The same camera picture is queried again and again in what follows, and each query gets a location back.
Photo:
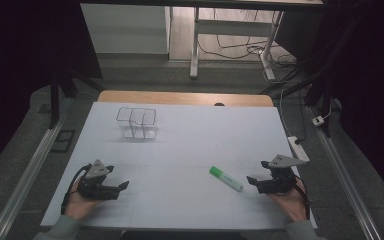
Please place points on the person's right hand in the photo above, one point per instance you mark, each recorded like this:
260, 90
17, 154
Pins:
291, 205

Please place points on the wooden table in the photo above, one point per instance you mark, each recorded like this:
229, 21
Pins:
180, 97

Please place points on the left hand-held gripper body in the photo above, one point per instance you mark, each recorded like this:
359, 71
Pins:
95, 186

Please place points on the black curtain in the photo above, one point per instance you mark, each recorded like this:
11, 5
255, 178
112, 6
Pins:
373, 83
20, 50

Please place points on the aluminium rail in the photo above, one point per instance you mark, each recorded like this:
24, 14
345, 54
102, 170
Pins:
30, 170
343, 176

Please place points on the clear acrylic organizer box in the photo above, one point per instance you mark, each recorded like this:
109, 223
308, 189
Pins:
136, 121

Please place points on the green highlighter marker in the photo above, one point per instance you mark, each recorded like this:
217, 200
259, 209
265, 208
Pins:
226, 179

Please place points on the small white adapter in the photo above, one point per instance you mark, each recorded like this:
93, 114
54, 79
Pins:
318, 120

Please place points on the person's left hand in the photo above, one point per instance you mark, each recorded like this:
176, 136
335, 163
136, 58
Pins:
80, 206

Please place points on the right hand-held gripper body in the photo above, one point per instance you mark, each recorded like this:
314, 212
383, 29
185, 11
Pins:
278, 181

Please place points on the white desk frame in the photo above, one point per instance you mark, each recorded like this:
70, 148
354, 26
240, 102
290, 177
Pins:
233, 27

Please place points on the white table board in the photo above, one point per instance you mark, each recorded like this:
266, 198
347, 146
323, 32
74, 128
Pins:
186, 146

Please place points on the black square floor frame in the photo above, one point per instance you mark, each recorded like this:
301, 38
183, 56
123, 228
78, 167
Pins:
57, 141

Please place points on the white power strip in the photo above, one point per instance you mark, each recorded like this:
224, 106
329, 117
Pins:
298, 150

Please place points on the black plug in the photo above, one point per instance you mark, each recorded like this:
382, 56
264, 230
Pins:
298, 141

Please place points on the white panel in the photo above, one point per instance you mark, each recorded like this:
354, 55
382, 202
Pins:
126, 30

